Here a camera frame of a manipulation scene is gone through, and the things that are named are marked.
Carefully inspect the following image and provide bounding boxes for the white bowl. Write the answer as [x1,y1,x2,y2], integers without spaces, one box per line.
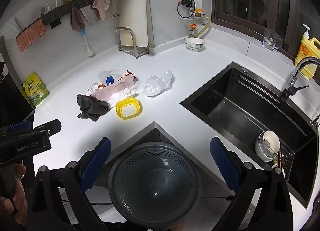
[255,130,280,161]

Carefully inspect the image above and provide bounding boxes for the yellow hose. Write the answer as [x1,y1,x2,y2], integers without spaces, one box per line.
[194,14,212,38]

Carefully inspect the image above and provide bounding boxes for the brown cloth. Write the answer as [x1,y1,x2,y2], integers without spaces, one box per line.
[70,7,86,32]

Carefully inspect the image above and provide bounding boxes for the clear plastic cup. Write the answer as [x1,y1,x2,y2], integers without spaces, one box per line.
[97,69,122,84]

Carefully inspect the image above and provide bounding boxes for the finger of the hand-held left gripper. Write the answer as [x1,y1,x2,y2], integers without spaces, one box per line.
[9,120,33,134]
[33,119,62,138]

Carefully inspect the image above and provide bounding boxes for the chrome faucet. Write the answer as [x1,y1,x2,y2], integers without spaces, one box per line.
[282,57,320,100]

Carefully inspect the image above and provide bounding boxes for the crumpled white tissue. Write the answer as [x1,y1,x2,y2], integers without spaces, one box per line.
[110,88,136,103]

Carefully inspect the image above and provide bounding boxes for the red and white snack wrapper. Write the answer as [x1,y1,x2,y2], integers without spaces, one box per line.
[122,70,137,82]

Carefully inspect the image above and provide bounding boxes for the metal spoon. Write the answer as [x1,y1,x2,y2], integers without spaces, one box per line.
[265,143,279,155]

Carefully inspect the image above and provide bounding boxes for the clear glass mug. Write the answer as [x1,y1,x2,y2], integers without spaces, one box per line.
[262,27,283,51]

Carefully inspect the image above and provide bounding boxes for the bottle brush with blue handle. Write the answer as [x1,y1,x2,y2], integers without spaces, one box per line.
[79,29,96,58]

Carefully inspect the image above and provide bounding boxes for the metal cutting board rack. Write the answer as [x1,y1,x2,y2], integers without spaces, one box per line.
[115,27,150,59]

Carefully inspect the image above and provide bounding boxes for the black wall rail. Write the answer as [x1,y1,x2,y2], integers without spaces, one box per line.
[41,0,118,26]

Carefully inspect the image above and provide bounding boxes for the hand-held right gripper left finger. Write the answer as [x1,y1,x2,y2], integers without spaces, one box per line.
[26,137,112,231]

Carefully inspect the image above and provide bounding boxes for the orange wavy cloth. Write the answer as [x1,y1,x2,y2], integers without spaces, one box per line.
[16,19,47,52]

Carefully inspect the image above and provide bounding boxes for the yellow detergent bottle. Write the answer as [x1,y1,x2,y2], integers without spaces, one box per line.
[294,24,320,80]

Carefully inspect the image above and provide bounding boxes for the black cable loop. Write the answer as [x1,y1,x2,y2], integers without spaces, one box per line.
[177,0,194,18]

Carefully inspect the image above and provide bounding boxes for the green pouch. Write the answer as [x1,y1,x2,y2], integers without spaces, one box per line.
[24,72,49,107]

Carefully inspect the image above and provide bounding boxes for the dark grey cloth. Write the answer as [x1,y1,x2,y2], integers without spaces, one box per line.
[76,93,110,122]

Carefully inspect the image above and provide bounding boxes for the pink toothbrush package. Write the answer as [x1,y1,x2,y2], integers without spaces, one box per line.
[90,75,137,102]

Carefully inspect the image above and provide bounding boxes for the black kitchen sink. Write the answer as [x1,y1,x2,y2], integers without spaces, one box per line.
[180,61,319,209]

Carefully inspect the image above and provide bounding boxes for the person's left hand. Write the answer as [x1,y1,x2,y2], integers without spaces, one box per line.
[0,164,27,226]

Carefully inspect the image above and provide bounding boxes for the printed paper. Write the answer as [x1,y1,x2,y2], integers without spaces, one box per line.
[87,82,100,96]

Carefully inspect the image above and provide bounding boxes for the pink cloth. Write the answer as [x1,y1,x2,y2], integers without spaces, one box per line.
[92,0,112,20]

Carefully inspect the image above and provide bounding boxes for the white cutting board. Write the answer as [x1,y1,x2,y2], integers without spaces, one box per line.
[118,0,148,47]

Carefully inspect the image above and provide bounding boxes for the patterned ceramic bowl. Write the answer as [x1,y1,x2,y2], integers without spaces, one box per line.
[184,37,206,52]

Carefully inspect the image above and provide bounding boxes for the grey perforated waste bin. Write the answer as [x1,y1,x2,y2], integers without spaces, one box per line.
[108,142,202,231]

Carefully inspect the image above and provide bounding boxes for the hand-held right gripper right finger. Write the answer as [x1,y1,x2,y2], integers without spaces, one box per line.
[209,136,294,231]

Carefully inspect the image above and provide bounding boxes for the clear plastic bag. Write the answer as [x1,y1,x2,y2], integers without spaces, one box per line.
[143,70,173,97]

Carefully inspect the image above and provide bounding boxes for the yellow plastic lid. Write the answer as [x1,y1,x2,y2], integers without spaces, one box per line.
[115,97,142,120]

